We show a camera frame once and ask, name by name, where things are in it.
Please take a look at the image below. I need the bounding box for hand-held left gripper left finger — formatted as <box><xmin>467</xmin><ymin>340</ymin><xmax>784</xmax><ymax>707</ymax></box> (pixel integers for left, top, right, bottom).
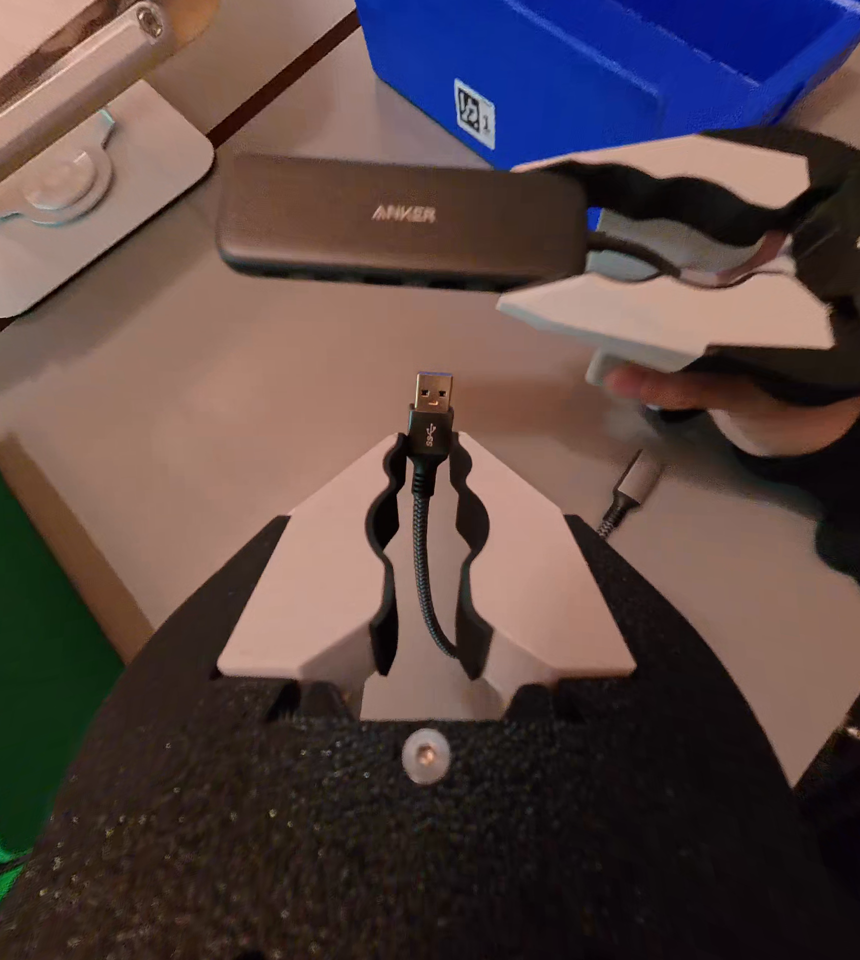
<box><xmin>216</xmin><ymin>432</ymin><xmax>410</xmax><ymax>723</ymax></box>

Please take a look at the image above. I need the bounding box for green plastic bin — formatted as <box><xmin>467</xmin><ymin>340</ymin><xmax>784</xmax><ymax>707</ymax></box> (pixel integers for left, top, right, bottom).
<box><xmin>0</xmin><ymin>433</ymin><xmax>129</xmax><ymax>960</ymax></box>

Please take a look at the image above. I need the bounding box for person's right hand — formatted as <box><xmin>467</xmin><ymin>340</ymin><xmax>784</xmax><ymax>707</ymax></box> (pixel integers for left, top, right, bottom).
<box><xmin>604</xmin><ymin>365</ymin><xmax>860</xmax><ymax>459</ymax></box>

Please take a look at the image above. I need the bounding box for blue plastic bin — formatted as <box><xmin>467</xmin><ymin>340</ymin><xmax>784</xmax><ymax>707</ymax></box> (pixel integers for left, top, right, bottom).
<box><xmin>353</xmin><ymin>0</ymin><xmax>860</xmax><ymax>174</ymax></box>

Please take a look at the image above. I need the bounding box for braided usb cable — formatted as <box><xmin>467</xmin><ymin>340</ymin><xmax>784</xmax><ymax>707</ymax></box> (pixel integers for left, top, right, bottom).
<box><xmin>402</xmin><ymin>369</ymin><xmax>665</xmax><ymax>663</ymax></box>

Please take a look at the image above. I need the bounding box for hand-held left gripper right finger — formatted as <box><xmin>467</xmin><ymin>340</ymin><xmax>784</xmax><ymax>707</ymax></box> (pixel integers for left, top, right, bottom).
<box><xmin>448</xmin><ymin>432</ymin><xmax>639</xmax><ymax>723</ymax></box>

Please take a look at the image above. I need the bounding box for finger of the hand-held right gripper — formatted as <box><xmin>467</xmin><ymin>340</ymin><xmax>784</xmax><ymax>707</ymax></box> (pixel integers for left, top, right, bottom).
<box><xmin>496</xmin><ymin>210</ymin><xmax>838</xmax><ymax>389</ymax></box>
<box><xmin>511</xmin><ymin>133</ymin><xmax>821</xmax><ymax>250</ymax></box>

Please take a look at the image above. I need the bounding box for dark grey usb hub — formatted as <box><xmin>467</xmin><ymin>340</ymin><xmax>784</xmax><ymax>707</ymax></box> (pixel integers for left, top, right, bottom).
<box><xmin>214</xmin><ymin>152</ymin><xmax>594</xmax><ymax>295</ymax></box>

